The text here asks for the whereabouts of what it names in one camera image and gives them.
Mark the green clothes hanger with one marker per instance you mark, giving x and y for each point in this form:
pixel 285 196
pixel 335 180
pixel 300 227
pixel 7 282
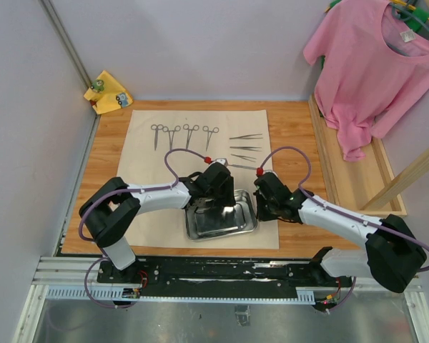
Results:
pixel 405 11

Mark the yellow printed cloth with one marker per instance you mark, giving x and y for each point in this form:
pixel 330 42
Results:
pixel 106 94

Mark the beige cloth wrap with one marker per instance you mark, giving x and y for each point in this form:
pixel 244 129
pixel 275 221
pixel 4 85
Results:
pixel 141 165

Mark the wooden tray frame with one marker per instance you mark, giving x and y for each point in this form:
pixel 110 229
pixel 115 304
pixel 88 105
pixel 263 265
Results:
pixel 353 184

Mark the pink t-shirt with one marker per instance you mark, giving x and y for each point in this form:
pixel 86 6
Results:
pixel 375 69

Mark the stainless steel tray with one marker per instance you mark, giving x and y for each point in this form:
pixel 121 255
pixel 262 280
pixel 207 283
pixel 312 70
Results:
pixel 209 221

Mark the steel scalpel handle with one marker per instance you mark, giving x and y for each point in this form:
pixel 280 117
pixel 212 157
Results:
pixel 238 166

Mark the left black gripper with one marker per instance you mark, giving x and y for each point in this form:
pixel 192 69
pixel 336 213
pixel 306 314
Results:
pixel 228 198

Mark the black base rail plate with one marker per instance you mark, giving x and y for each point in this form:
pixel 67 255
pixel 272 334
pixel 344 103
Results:
pixel 219 277

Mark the long steel hemostat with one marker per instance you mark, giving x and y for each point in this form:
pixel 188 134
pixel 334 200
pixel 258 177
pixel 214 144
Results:
pixel 209 132

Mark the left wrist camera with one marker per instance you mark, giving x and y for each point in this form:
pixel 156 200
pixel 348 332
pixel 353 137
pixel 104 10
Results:
pixel 210 161

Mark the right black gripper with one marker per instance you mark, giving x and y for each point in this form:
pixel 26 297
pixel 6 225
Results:
pixel 261 214

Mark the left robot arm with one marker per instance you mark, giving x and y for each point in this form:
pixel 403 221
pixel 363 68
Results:
pixel 109 212

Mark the steel surgical forceps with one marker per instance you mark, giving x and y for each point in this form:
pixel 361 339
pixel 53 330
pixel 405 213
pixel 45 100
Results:
pixel 247 137

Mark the steel hemostat clamp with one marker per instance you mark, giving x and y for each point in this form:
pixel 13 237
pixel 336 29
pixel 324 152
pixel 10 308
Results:
pixel 190 130

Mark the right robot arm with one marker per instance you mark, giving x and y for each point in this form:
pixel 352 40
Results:
pixel 387 252

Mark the steel surgical scissors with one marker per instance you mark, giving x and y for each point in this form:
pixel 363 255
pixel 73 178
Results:
pixel 157 128

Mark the wooden pole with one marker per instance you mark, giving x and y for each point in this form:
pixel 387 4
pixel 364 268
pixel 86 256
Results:
pixel 408 176

